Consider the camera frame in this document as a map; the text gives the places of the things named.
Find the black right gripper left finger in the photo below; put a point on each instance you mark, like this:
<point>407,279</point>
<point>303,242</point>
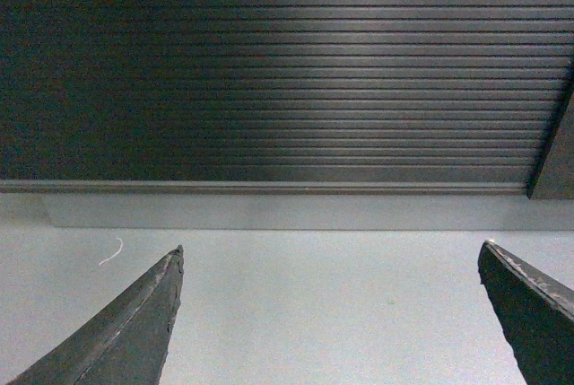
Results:
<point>127,342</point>

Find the black checkout counter cabinet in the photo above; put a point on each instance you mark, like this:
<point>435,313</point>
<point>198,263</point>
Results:
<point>290,114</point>

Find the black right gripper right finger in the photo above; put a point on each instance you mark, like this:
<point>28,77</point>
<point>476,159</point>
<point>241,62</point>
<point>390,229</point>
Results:
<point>535,312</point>

